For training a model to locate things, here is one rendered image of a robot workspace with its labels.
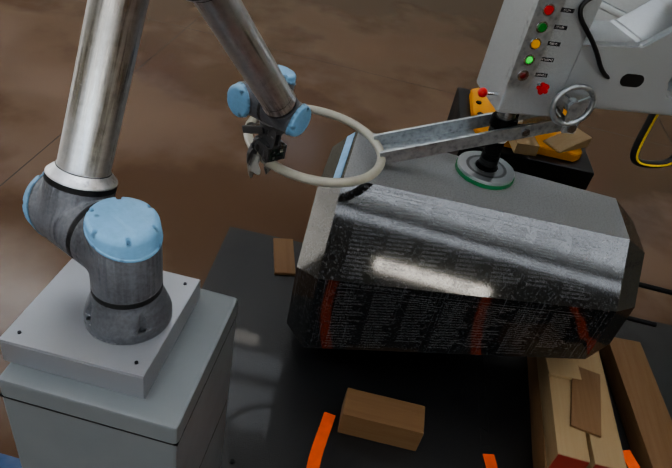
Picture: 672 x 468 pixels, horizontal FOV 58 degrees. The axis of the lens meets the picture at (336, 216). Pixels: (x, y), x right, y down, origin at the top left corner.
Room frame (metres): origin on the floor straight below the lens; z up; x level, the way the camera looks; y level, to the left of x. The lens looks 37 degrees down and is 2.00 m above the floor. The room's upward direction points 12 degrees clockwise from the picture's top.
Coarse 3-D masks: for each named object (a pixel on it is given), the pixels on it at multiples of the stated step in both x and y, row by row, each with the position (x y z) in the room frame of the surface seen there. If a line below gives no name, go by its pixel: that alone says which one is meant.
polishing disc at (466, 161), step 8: (464, 152) 2.01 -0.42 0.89; (472, 152) 2.02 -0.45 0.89; (480, 152) 2.04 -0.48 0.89; (464, 160) 1.95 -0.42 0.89; (472, 160) 1.96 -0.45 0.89; (504, 160) 2.01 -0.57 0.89; (464, 168) 1.89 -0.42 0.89; (472, 168) 1.90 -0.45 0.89; (504, 168) 1.95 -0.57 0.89; (512, 168) 1.97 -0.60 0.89; (472, 176) 1.85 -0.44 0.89; (480, 176) 1.86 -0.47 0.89; (488, 176) 1.87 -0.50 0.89; (496, 176) 1.89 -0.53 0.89; (504, 176) 1.90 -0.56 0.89; (512, 176) 1.91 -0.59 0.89; (488, 184) 1.83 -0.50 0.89; (496, 184) 1.84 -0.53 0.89; (504, 184) 1.85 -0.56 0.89
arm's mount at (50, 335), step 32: (64, 288) 0.94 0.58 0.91; (192, 288) 1.02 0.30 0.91; (32, 320) 0.82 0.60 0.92; (64, 320) 0.84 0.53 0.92; (32, 352) 0.75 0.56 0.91; (64, 352) 0.76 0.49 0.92; (96, 352) 0.77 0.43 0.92; (128, 352) 0.79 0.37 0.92; (160, 352) 0.82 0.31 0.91; (96, 384) 0.74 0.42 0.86; (128, 384) 0.74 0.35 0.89
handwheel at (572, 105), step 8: (568, 88) 1.81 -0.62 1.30; (576, 88) 1.81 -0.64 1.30; (584, 88) 1.82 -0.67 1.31; (560, 96) 1.80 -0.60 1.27; (568, 96) 1.86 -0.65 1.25; (592, 96) 1.83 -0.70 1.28; (552, 104) 1.80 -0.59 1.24; (568, 104) 1.81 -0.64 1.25; (576, 104) 1.81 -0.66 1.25; (592, 104) 1.83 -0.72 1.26; (552, 112) 1.80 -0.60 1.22; (568, 112) 1.82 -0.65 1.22; (584, 112) 1.84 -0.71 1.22; (552, 120) 1.81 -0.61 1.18; (560, 120) 1.81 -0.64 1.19; (568, 120) 1.82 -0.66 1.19; (576, 120) 1.83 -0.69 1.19
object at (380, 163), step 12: (312, 108) 1.98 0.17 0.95; (324, 108) 2.00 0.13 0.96; (252, 120) 1.77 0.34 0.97; (336, 120) 1.98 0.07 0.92; (348, 120) 1.97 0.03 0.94; (360, 132) 1.93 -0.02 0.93; (372, 144) 1.86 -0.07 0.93; (276, 168) 1.54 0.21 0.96; (288, 168) 1.54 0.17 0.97; (372, 168) 1.68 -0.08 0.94; (300, 180) 1.52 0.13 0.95; (312, 180) 1.52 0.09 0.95; (324, 180) 1.54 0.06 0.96; (336, 180) 1.55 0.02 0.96; (348, 180) 1.57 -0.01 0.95; (360, 180) 1.59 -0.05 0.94
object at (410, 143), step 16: (560, 112) 1.99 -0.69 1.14; (416, 128) 1.91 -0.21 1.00; (432, 128) 1.93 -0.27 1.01; (448, 128) 1.94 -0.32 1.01; (464, 128) 1.96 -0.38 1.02; (512, 128) 1.88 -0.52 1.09; (528, 128) 1.90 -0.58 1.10; (544, 128) 1.92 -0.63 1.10; (560, 128) 1.93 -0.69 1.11; (384, 144) 1.88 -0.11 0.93; (400, 144) 1.88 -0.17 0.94; (416, 144) 1.88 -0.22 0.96; (432, 144) 1.81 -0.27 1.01; (448, 144) 1.83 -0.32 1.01; (464, 144) 1.84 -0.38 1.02; (480, 144) 1.86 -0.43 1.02; (400, 160) 1.79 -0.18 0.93
